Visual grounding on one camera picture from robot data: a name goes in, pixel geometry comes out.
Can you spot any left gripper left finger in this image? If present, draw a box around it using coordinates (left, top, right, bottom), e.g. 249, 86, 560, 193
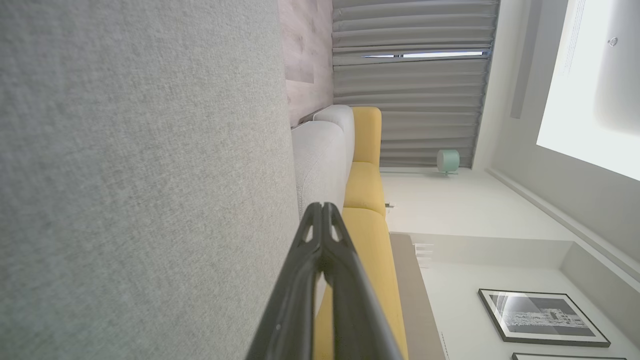
245, 202, 326, 360

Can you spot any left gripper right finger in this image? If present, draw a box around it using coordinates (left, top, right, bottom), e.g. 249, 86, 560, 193
322, 202, 403, 360

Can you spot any wide yellow sofa backrest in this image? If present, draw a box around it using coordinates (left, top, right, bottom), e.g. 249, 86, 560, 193
312, 207, 408, 360

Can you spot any white slatted vent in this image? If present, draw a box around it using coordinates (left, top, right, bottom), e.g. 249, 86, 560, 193
413, 243, 435, 269

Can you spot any narrow yellow sofa backrest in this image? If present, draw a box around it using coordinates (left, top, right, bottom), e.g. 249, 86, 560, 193
343, 161, 387, 217

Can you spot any grey sofa seat cushion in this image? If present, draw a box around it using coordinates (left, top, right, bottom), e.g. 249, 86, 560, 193
291, 120, 347, 221
312, 104, 356, 176

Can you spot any yellow sofa armrest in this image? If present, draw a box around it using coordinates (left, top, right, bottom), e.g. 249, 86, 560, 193
351, 106, 382, 168

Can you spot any mint green lamp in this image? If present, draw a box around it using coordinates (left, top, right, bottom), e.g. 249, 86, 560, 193
436, 149, 461, 177

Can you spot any black framed picture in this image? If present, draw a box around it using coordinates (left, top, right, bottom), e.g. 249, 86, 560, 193
477, 288, 612, 348
511, 352, 628, 360

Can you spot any grey curtain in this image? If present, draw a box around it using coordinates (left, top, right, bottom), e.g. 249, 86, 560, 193
332, 0, 501, 57
332, 52, 493, 168

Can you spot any large grey sofa seat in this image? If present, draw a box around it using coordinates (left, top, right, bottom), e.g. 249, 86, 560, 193
0, 0, 301, 360

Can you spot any grey wall ledge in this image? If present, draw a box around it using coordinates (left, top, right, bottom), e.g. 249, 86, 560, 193
389, 232, 447, 360

